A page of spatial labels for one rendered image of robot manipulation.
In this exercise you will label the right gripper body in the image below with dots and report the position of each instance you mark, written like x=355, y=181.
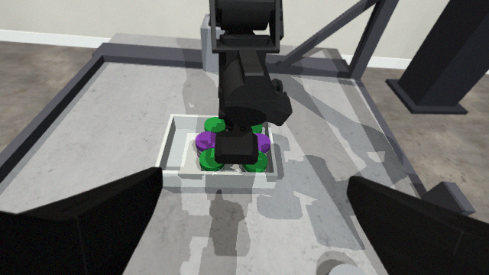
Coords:
x=237, y=146

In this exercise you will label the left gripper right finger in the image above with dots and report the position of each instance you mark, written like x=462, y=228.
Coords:
x=414, y=237

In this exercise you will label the black metal camera frame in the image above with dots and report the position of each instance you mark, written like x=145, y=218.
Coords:
x=373, y=31

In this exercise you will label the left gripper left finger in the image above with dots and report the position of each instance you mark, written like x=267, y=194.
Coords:
x=91, y=233

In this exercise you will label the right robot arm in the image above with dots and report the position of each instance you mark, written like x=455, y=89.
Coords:
x=250, y=97

